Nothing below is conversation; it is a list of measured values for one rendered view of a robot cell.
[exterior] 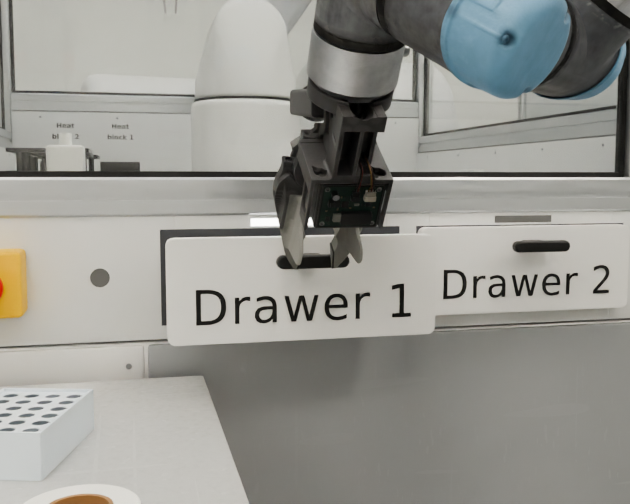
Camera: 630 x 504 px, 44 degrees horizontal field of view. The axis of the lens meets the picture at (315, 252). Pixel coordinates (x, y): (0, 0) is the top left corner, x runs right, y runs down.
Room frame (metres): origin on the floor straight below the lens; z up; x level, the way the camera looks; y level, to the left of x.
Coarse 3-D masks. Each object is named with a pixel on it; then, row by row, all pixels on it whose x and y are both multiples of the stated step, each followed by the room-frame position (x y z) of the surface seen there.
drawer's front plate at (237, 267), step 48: (192, 240) 0.79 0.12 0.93; (240, 240) 0.80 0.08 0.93; (384, 240) 0.84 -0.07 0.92; (432, 240) 0.85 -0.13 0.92; (192, 288) 0.79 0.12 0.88; (240, 288) 0.80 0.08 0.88; (288, 288) 0.81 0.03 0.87; (336, 288) 0.82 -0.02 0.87; (384, 288) 0.84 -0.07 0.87; (432, 288) 0.85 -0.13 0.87; (192, 336) 0.79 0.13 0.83; (240, 336) 0.80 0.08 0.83; (288, 336) 0.81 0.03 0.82; (336, 336) 0.82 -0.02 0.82
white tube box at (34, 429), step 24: (0, 408) 0.65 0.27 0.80; (24, 408) 0.65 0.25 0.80; (48, 408) 0.65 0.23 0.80; (72, 408) 0.64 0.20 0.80; (0, 432) 0.58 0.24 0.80; (24, 432) 0.57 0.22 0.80; (48, 432) 0.59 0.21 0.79; (72, 432) 0.64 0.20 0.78; (0, 456) 0.58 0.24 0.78; (24, 456) 0.57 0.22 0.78; (48, 456) 0.59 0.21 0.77; (24, 480) 0.57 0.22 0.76
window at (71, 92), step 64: (0, 0) 0.89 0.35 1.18; (64, 0) 0.90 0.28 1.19; (128, 0) 0.92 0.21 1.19; (192, 0) 0.93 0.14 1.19; (256, 0) 0.95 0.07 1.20; (0, 64) 0.89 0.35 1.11; (64, 64) 0.90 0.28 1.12; (128, 64) 0.92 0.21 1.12; (192, 64) 0.93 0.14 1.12; (256, 64) 0.95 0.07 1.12; (0, 128) 0.88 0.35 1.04; (64, 128) 0.90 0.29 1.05; (128, 128) 0.92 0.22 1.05; (192, 128) 0.93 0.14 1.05; (256, 128) 0.95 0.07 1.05; (448, 128) 1.01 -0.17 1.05; (512, 128) 1.03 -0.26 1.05; (576, 128) 1.05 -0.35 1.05
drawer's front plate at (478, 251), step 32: (608, 224) 1.03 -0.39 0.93; (448, 256) 0.97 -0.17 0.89; (480, 256) 0.98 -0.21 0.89; (512, 256) 0.99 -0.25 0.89; (544, 256) 1.00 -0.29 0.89; (576, 256) 1.01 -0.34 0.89; (608, 256) 1.02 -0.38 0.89; (448, 288) 0.97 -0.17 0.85; (480, 288) 0.98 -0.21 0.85; (512, 288) 0.99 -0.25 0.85; (576, 288) 1.01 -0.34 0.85; (608, 288) 1.02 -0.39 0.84
